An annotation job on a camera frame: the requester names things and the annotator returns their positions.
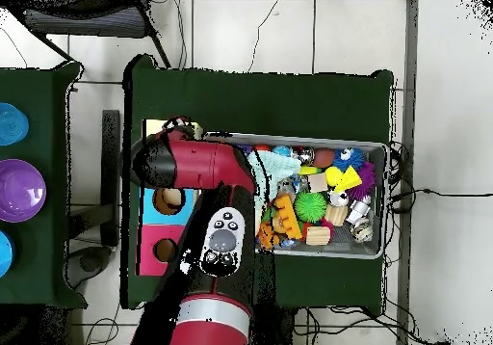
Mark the shallow clear mesh bin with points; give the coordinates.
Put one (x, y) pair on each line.
(346, 253)

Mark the purple spiky toy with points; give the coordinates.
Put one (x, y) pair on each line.
(366, 179)

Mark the green spiky ball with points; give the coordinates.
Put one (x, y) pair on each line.
(310, 206)

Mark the yellow cheese wedge toy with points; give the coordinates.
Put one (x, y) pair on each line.
(346, 179)

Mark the dark green table cloth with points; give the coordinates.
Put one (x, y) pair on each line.
(38, 90)
(269, 102)

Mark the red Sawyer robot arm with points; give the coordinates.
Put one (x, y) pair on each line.
(204, 164)

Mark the grey and black chair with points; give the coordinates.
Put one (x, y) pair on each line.
(84, 21)

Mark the dark grey rounded base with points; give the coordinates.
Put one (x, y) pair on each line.
(90, 262)

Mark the wooden box with three holes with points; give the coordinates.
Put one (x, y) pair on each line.
(154, 252)

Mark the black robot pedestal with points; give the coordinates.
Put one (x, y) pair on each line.
(277, 329)

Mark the blue spiky ball with eye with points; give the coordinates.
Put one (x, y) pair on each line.
(348, 159)

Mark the plain wooden block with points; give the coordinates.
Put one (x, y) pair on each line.
(319, 182)

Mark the purple plastic bowl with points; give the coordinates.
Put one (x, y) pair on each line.
(21, 191)

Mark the blue globe ball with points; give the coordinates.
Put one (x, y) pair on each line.
(282, 150)

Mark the mint green waffle cloth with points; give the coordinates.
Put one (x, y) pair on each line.
(281, 165)

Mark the black upright panel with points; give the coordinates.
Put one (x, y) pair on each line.
(111, 148)

